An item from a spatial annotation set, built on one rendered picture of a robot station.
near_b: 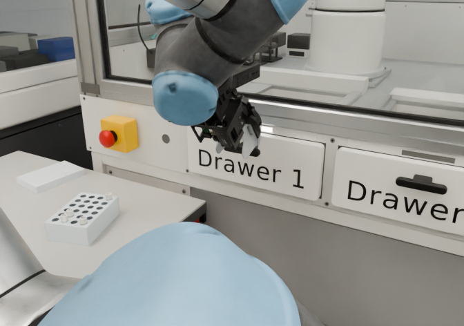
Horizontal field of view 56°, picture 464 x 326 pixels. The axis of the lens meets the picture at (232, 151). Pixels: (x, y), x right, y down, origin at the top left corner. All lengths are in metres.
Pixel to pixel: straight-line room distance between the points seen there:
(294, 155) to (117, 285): 0.65
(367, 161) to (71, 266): 0.53
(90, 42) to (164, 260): 0.91
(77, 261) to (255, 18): 0.52
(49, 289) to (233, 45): 0.29
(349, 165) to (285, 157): 0.12
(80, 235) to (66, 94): 0.79
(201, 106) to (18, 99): 0.99
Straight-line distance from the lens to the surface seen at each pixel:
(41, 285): 0.29
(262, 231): 0.95
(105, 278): 0.21
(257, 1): 0.44
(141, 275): 0.18
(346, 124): 0.78
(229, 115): 0.69
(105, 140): 0.99
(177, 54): 0.50
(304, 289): 0.99
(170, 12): 0.56
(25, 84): 1.44
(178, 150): 0.96
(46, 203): 1.01
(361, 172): 0.78
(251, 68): 0.75
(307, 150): 0.80
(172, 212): 0.90
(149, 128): 1.00
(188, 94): 0.48
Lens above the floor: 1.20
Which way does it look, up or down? 22 degrees down
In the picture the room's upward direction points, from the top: straight up
